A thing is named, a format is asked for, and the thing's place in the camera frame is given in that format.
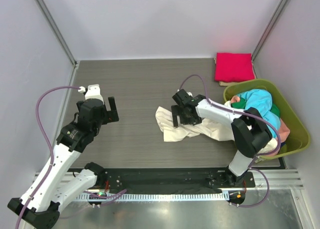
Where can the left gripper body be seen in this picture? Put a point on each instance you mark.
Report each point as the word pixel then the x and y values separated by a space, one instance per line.
pixel 107 116

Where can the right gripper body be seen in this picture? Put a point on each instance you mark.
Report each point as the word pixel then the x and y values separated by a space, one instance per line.
pixel 184 119

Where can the cream white t shirt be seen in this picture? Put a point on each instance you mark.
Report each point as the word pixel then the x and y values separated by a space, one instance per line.
pixel 207 127

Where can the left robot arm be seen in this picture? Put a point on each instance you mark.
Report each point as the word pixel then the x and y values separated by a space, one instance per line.
pixel 41 205

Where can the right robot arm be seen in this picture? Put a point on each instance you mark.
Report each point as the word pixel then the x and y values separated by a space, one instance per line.
pixel 249 131

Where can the green t shirt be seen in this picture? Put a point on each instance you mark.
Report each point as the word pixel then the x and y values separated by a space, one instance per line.
pixel 241 104

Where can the folded red t shirt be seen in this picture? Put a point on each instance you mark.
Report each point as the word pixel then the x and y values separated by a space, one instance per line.
pixel 233 67

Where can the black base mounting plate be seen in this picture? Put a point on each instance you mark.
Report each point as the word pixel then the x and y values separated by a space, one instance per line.
pixel 171 180

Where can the light blue t shirt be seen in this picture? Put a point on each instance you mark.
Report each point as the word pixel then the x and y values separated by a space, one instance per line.
pixel 262 100

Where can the pink t shirt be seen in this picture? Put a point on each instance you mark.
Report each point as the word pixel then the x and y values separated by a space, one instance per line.
pixel 283 131

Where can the olive green plastic basket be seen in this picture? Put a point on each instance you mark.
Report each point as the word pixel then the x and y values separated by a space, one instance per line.
pixel 299 137

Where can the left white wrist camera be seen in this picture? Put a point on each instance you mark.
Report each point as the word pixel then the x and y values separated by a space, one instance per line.
pixel 93 92

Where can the white slotted cable duct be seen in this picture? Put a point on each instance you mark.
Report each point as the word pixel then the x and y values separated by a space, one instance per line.
pixel 85 197

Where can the left aluminium frame post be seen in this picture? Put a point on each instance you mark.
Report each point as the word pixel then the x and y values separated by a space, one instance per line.
pixel 55 29

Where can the aluminium frame post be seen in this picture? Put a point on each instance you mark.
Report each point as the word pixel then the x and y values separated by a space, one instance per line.
pixel 279 10
pixel 55 29

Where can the aluminium rail profile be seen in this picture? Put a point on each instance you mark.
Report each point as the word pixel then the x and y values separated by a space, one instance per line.
pixel 278 179

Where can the right aluminium frame post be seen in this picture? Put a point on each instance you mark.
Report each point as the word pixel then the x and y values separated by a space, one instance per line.
pixel 279 10

